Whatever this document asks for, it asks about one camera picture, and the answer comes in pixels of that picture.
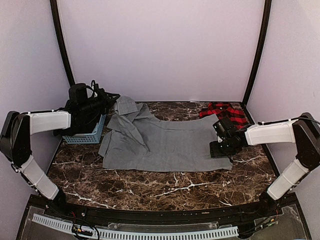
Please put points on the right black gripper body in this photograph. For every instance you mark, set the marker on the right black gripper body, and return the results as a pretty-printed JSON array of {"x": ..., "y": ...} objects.
[{"x": 225, "y": 149}]

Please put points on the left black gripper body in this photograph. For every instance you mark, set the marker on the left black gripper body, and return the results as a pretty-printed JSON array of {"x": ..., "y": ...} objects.
[{"x": 102, "y": 105}]

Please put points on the red black plaid shirt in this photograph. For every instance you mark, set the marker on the red black plaid shirt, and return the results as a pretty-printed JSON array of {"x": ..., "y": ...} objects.
[{"x": 225, "y": 110}]

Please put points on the light blue plastic basket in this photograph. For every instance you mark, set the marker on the light blue plastic basket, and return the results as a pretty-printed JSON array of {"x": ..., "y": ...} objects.
[{"x": 88, "y": 138}]

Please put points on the grey long sleeve shirt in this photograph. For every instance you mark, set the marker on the grey long sleeve shirt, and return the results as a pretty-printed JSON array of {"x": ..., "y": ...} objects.
[{"x": 140, "y": 141}]

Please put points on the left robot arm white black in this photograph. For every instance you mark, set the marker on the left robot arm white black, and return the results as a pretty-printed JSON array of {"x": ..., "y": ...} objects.
[{"x": 16, "y": 145}]

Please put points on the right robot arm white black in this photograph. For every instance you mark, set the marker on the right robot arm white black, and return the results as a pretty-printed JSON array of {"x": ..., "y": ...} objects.
[{"x": 302, "y": 132}]

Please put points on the black garment in basket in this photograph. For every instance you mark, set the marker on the black garment in basket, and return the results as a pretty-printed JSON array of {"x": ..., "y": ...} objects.
[{"x": 82, "y": 122}]

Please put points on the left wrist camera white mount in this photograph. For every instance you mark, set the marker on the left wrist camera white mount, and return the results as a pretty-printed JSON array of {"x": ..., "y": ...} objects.
[{"x": 81, "y": 93}]

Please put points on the black curved front rail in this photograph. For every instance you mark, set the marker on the black curved front rail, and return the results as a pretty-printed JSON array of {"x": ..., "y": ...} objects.
[{"x": 102, "y": 216}]

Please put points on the black left corner post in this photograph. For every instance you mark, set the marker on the black left corner post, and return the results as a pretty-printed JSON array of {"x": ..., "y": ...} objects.
[{"x": 61, "y": 42}]

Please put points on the black corner post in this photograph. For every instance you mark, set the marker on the black corner post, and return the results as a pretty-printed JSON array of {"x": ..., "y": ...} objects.
[
  {"x": 258, "y": 52},
  {"x": 61, "y": 42}
]

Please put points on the white slotted cable duct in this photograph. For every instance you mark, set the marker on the white slotted cable duct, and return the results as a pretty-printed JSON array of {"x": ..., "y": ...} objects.
[{"x": 121, "y": 231}]

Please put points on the black right corner post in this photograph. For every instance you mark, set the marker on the black right corner post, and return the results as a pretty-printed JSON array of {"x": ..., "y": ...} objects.
[{"x": 258, "y": 52}]

